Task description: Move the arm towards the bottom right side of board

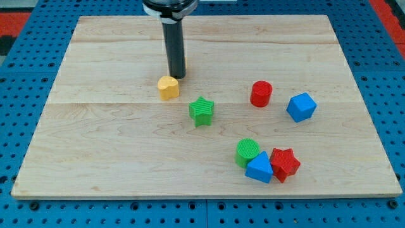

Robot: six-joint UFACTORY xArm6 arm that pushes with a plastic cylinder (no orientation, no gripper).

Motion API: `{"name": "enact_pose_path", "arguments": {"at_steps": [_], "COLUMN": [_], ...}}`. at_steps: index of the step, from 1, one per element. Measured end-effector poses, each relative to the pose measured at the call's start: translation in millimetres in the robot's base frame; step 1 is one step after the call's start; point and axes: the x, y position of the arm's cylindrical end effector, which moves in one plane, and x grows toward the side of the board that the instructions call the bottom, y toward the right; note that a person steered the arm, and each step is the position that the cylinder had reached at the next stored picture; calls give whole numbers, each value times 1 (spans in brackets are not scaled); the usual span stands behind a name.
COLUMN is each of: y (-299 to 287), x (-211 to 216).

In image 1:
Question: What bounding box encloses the green star block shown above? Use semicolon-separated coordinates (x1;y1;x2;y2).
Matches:
189;96;215;127

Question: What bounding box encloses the green cylinder block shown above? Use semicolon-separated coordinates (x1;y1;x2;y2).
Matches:
234;138;260;168

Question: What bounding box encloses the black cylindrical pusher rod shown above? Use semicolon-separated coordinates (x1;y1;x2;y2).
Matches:
163;21;186;79

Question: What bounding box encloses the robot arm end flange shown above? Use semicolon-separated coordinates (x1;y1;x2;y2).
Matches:
142;0;199;25

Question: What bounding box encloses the blue triangle block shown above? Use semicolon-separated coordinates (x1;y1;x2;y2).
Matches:
245;151;273;184

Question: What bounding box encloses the wooden board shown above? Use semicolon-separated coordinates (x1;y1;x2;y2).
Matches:
11;15;402;200

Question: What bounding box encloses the red star block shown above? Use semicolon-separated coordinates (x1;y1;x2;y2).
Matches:
270;148;301;183

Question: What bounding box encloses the blue cube block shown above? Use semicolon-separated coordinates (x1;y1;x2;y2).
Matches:
286;92;317;122

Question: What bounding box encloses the red cylinder block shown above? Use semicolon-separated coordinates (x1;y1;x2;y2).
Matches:
250;80;273;108

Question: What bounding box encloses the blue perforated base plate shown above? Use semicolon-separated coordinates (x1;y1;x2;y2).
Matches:
1;1;404;227

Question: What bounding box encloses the yellow heart block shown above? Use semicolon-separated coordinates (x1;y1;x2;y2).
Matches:
157;76;180;101

